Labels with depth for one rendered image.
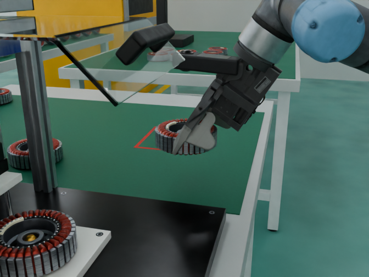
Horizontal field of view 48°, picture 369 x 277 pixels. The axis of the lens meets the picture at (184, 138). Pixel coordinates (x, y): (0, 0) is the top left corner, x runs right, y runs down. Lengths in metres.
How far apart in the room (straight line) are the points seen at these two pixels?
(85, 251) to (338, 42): 0.41
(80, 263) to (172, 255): 0.12
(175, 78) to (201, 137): 1.16
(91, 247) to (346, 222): 1.79
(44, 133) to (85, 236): 0.21
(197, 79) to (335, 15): 1.31
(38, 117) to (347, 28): 0.47
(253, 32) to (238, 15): 4.87
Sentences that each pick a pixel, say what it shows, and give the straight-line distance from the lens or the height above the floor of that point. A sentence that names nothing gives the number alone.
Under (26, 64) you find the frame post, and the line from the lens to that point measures 0.70.
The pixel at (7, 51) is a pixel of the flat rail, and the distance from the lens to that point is 0.65.
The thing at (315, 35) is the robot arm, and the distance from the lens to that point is 0.52.
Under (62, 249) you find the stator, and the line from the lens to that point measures 0.53.
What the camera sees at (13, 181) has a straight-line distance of 0.56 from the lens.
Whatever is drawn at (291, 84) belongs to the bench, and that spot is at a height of 0.73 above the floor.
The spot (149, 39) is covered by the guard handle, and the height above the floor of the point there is 1.05.
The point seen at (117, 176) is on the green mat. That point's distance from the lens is 0.83.
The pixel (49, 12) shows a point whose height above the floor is 0.88.
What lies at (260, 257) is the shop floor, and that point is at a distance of 1.89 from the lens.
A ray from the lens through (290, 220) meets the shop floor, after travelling 2.17.
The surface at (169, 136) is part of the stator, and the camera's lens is 0.70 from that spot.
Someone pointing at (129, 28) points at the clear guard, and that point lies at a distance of 0.52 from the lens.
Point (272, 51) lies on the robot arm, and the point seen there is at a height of 1.01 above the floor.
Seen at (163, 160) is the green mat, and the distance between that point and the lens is 0.90.
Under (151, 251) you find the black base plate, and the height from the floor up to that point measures 0.77.
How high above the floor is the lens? 1.10
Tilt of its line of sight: 20 degrees down
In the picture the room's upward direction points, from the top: straight up
